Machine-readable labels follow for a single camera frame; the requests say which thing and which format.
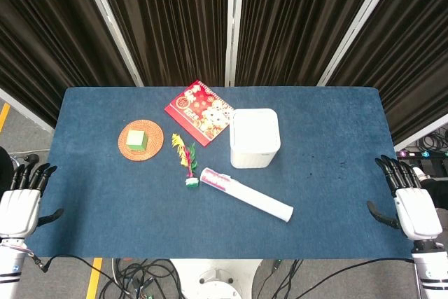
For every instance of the green and white cube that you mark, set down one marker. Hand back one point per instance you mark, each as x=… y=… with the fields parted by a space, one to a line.
x=136 y=140

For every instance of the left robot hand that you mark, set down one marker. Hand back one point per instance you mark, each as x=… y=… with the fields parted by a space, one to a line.
x=17 y=209

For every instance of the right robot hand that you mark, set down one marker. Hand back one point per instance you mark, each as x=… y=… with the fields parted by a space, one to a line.
x=418 y=215

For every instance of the black power strip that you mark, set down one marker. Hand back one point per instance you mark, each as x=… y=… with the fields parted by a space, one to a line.
x=425 y=154

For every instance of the red festive calendar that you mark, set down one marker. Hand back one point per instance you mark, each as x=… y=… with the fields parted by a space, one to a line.
x=199 y=112

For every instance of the dark pleated curtain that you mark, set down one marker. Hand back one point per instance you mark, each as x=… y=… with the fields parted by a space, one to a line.
x=224 y=22

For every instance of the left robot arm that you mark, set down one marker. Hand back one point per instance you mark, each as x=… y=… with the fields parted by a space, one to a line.
x=10 y=267

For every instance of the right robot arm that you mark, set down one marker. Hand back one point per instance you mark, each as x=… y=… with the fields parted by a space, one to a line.
x=431 y=269

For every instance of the rolled white paper scroll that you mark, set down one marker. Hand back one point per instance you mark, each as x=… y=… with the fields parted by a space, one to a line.
x=245 y=194

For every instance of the colourful feather shuttlecock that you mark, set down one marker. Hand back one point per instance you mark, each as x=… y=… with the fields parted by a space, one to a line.
x=186 y=159

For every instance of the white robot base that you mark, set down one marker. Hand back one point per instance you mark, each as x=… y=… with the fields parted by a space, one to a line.
x=216 y=278

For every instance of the white curtain frame post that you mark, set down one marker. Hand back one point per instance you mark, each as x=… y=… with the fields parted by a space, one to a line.
x=355 y=24
x=232 y=24
x=110 y=24

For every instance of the round woven orange coaster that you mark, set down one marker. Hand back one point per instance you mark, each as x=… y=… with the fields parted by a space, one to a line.
x=141 y=140

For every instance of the white square container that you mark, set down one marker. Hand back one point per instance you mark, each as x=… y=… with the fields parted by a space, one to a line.
x=254 y=138

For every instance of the blue table cloth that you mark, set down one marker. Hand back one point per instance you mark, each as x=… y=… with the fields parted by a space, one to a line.
x=217 y=173

